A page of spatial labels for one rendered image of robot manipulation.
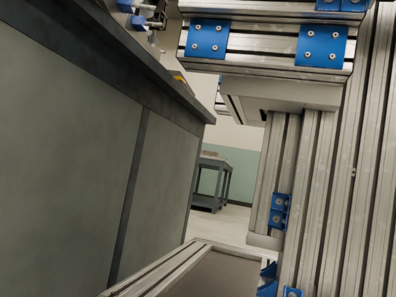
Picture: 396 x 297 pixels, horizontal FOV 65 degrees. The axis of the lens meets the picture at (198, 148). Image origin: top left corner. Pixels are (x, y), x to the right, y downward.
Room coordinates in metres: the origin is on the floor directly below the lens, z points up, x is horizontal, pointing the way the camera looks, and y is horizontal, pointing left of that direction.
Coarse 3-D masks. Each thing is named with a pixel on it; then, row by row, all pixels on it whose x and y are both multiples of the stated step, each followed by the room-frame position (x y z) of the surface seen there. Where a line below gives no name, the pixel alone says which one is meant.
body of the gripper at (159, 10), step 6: (150, 0) 1.20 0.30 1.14; (156, 0) 1.20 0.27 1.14; (162, 0) 1.18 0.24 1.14; (162, 6) 1.18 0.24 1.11; (156, 12) 1.17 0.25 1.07; (162, 12) 1.18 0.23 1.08; (150, 18) 1.19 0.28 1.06; (156, 18) 1.18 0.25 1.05; (162, 18) 1.21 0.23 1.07; (156, 30) 1.24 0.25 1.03; (162, 30) 1.23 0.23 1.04
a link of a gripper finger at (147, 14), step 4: (144, 0) 0.92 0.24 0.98; (136, 8) 0.93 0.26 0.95; (136, 12) 0.93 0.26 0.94; (140, 12) 0.93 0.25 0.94; (144, 12) 0.93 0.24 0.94; (148, 12) 0.92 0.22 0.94; (152, 12) 0.92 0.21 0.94; (144, 16) 0.93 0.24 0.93; (148, 16) 0.93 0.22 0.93; (152, 16) 0.92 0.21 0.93
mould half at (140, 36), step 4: (128, 16) 0.86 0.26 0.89; (128, 20) 0.86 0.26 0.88; (128, 24) 0.86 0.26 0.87; (128, 28) 0.87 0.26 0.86; (132, 28) 0.89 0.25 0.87; (132, 32) 0.89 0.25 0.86; (136, 32) 0.91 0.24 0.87; (140, 32) 0.93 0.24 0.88; (136, 36) 0.91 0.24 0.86; (140, 36) 0.93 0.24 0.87; (144, 36) 0.96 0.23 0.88; (140, 40) 0.94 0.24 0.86; (144, 40) 0.96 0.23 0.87; (144, 44) 0.97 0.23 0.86; (148, 44) 0.99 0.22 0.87; (148, 48) 0.99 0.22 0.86; (152, 48) 1.01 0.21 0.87; (156, 48) 1.04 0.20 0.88; (152, 52) 1.02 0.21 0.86; (156, 52) 1.05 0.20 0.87; (160, 52) 1.07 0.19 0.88; (156, 56) 1.05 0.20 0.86
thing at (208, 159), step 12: (204, 156) 4.48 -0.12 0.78; (216, 156) 4.72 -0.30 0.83; (204, 168) 6.35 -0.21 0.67; (216, 168) 5.20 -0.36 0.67; (228, 168) 5.25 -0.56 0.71; (228, 180) 6.24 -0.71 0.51; (216, 192) 4.45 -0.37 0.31; (228, 192) 6.23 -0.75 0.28; (204, 204) 4.48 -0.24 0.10; (216, 204) 4.46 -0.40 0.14
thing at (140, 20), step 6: (132, 18) 0.88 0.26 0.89; (138, 18) 0.87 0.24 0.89; (144, 18) 0.88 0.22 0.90; (132, 24) 0.88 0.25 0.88; (138, 24) 0.87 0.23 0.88; (144, 24) 0.88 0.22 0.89; (150, 24) 0.88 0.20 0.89; (156, 24) 0.87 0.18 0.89; (162, 24) 0.87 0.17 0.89; (138, 30) 0.91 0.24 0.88; (144, 30) 0.90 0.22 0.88
